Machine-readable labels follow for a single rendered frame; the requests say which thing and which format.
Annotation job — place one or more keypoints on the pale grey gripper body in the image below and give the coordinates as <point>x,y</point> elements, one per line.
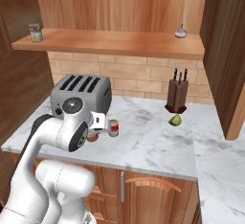
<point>97,130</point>

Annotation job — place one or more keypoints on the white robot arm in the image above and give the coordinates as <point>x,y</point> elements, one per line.
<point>38,157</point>

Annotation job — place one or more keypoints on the wooden cabinet shelf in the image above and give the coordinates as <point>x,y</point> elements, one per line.
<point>111,44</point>

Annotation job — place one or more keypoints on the dark wooden cabinet door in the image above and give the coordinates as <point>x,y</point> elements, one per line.
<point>226,58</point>
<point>22,84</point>

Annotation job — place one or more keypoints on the brown red can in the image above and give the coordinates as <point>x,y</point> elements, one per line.
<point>92,138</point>

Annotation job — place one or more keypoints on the red and white can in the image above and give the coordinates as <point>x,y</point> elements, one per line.
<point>113,128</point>

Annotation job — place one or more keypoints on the silver four-slot toaster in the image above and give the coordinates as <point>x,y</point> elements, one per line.
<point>81,90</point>

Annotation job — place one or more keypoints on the wooden drawer stack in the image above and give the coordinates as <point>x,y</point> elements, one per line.
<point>106,196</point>

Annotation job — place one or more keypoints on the green pear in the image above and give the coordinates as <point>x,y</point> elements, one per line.
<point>175,120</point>

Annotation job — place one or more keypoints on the brown wooden knife block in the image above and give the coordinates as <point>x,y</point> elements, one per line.
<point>177,95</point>

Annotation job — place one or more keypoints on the wooden base cupboard door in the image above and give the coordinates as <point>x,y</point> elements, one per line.
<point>156,205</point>

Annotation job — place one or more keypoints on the white garlic bulb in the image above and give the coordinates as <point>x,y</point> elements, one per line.
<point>181,32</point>

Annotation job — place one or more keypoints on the wooden wall cabinet body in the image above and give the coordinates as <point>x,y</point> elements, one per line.
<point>121,7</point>

